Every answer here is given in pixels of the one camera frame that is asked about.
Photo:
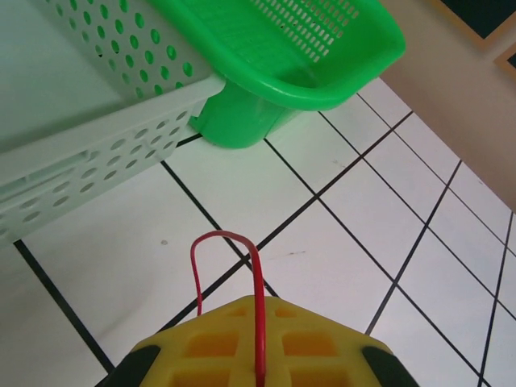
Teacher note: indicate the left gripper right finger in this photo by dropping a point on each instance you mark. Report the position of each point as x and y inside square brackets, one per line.
[342, 346]

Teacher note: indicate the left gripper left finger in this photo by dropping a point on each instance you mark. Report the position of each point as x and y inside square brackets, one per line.
[173, 338]

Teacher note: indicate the mint perforated plastic basket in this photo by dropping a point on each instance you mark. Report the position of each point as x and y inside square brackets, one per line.
[121, 117]

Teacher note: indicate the bright green plastic basket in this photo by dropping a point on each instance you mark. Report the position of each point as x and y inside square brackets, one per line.
[242, 121]

